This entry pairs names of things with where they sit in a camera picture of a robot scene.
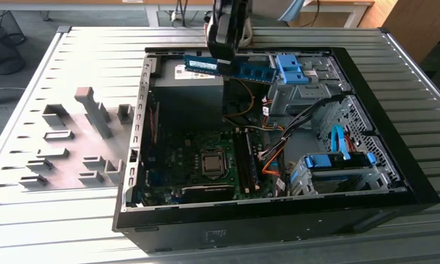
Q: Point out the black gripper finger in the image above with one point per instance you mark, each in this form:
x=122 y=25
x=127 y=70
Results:
x=226 y=46

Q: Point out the blue RAM stick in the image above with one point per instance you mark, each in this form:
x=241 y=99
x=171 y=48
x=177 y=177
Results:
x=202 y=64

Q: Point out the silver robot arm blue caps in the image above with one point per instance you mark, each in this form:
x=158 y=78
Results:
x=246 y=35

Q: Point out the black RAM slot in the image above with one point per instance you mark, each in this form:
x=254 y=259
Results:
x=241 y=162

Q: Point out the blue drive latch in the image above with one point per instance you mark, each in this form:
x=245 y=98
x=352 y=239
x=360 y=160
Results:
x=291 y=71

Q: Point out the grey power supply unit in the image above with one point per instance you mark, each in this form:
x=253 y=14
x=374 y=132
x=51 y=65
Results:
x=191 y=96

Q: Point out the metal drive cage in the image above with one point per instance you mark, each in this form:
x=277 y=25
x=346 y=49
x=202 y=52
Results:
x=309 y=93

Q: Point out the green motherboard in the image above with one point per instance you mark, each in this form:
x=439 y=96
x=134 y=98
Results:
x=177 y=162

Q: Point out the hard disk in blue carrier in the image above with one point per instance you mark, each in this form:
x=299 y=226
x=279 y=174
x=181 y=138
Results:
x=323 y=160

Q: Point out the brown wooden cabinet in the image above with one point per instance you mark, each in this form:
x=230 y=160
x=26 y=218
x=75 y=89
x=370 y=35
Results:
x=418 y=27

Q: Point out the grey parts rack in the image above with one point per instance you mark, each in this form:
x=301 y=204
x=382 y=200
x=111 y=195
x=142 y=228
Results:
x=81 y=137

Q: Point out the black graphics card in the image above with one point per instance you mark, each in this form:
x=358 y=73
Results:
x=209 y=192

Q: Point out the metal disk bay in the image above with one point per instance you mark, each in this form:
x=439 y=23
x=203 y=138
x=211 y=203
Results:
x=338 y=173

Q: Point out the black mesh wastebasket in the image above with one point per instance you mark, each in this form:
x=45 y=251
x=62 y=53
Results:
x=3 y=55

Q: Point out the black PC case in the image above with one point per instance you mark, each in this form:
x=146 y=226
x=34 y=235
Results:
x=242 y=220

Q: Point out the white frame desk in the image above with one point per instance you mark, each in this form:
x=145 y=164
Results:
x=353 y=16

